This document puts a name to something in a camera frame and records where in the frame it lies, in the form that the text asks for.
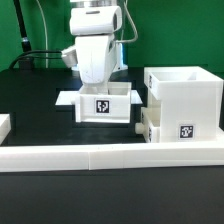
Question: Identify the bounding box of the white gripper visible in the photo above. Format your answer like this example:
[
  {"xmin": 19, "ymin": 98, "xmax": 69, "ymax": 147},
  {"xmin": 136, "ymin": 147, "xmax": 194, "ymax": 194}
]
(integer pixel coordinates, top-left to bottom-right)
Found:
[{"xmin": 70, "ymin": 6, "xmax": 122, "ymax": 85}]

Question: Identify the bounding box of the white drawer box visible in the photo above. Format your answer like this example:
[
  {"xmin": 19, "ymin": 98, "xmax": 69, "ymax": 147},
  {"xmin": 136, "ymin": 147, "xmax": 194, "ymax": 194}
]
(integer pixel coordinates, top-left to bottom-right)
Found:
[
  {"xmin": 74, "ymin": 82, "xmax": 131, "ymax": 123},
  {"xmin": 135, "ymin": 107, "xmax": 160, "ymax": 143}
]

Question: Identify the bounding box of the white front drawer box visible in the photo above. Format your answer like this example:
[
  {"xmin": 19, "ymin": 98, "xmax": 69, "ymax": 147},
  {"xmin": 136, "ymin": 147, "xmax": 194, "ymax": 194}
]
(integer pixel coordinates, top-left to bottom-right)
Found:
[{"xmin": 135, "ymin": 107, "xmax": 160, "ymax": 143}]

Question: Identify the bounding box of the white drawer cabinet housing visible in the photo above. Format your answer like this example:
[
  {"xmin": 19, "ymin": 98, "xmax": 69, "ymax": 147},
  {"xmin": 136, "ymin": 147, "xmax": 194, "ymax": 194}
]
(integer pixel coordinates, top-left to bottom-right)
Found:
[{"xmin": 144, "ymin": 67, "xmax": 223, "ymax": 143}]

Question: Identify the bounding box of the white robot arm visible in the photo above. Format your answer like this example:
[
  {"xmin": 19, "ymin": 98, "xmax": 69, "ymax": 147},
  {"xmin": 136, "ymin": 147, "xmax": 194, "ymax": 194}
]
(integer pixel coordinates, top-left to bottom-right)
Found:
[{"xmin": 70, "ymin": 0, "xmax": 138, "ymax": 85}]

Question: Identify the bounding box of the black pole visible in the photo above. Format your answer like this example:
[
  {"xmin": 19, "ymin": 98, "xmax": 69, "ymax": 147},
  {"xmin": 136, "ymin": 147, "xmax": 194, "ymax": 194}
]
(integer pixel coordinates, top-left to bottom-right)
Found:
[{"xmin": 13, "ymin": 0, "xmax": 31, "ymax": 52}]

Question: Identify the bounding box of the fiducial marker sheet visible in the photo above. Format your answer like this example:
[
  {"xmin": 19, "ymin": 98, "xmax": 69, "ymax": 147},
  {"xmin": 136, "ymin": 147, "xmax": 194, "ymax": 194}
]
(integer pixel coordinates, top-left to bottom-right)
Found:
[{"xmin": 55, "ymin": 90, "xmax": 142, "ymax": 106}]

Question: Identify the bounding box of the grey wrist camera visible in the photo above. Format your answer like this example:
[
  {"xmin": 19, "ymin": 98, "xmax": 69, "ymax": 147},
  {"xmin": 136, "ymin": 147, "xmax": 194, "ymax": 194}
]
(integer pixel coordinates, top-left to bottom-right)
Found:
[{"xmin": 61, "ymin": 46, "xmax": 78, "ymax": 68}]

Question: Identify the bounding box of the black cable with connector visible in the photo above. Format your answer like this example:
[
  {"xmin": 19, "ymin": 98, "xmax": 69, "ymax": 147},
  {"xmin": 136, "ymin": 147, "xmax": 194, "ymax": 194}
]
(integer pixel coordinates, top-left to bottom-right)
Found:
[{"xmin": 8, "ymin": 49, "xmax": 73, "ymax": 70}]

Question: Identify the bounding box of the white fence wall frame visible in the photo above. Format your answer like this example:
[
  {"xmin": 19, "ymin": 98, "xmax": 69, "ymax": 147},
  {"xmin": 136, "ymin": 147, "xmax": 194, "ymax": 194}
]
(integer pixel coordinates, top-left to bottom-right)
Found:
[{"xmin": 0, "ymin": 114, "xmax": 224, "ymax": 172}]

